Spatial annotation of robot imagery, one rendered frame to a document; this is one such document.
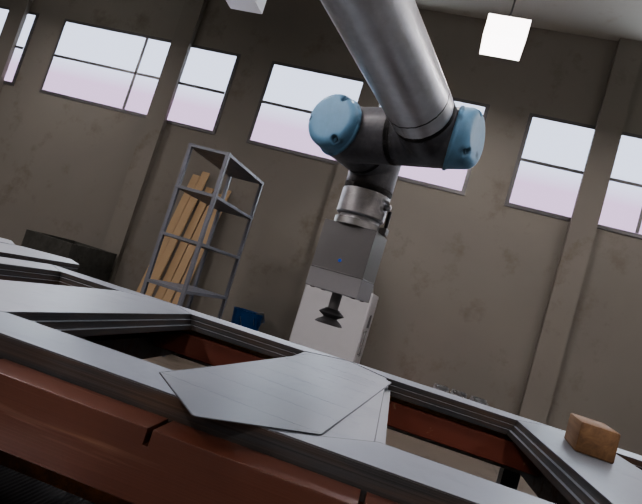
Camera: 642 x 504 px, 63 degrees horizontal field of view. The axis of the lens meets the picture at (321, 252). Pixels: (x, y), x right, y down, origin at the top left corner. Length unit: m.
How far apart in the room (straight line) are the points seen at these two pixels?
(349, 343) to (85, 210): 4.59
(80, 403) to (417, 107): 0.43
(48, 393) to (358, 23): 0.42
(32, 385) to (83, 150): 8.47
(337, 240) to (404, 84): 0.30
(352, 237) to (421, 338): 6.14
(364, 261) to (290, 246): 6.45
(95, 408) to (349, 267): 0.41
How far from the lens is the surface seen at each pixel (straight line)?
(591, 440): 1.02
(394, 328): 6.90
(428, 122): 0.61
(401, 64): 0.54
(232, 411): 0.51
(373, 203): 0.78
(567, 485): 0.82
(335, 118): 0.70
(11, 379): 0.54
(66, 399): 0.51
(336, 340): 6.15
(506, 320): 6.96
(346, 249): 0.77
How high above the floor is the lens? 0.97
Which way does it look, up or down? 4 degrees up
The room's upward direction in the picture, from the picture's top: 17 degrees clockwise
